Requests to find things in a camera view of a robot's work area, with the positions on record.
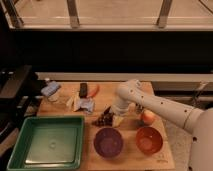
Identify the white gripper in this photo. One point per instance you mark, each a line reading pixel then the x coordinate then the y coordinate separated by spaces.
pixel 117 120

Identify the dark grape bunch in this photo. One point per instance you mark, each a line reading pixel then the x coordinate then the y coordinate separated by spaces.
pixel 104 120

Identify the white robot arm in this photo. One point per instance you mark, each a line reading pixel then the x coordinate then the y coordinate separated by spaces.
pixel 197 122

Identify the purple bowl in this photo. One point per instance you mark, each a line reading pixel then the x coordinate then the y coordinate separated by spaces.
pixel 108 142

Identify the apple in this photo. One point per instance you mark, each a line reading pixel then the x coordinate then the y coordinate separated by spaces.
pixel 147 117

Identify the orange bowl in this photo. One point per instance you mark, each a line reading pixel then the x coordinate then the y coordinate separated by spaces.
pixel 148 140

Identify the crumpled white blue cloth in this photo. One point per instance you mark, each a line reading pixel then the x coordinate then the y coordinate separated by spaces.
pixel 76 103

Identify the black rectangular bar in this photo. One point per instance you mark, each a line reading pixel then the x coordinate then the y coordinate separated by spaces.
pixel 83 90

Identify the green plastic tray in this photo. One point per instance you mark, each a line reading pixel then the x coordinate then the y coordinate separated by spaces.
pixel 48 144

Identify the black equipment at left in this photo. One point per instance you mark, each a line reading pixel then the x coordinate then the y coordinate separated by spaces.
pixel 17 89

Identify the black handled utensil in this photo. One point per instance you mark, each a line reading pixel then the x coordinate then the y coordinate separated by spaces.
pixel 107 111

